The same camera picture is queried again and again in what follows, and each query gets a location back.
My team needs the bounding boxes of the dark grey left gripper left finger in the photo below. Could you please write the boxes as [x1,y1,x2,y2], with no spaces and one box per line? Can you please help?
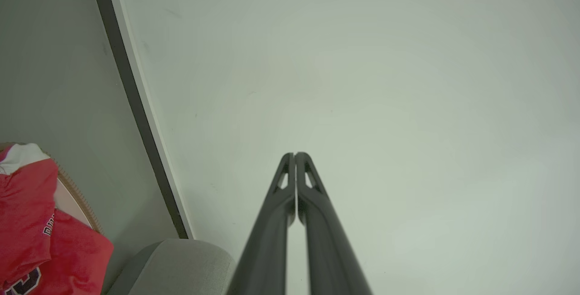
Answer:
[227,152,296,295]

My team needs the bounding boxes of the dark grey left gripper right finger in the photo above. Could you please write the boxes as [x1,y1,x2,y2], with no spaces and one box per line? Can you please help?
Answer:
[295,152,373,295]

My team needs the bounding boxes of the red sports jersey white trim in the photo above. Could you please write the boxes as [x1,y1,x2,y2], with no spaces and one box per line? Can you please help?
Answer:
[0,143,114,295]

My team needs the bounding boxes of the white laundry basket brown rim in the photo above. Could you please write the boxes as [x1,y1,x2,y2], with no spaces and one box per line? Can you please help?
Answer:
[0,142,104,237]

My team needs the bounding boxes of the grey fabric sofa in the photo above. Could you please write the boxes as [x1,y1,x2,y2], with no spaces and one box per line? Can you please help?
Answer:
[106,239,236,295]

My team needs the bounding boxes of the black and white baseboard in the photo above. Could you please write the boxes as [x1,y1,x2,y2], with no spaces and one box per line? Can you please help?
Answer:
[88,0,195,240]

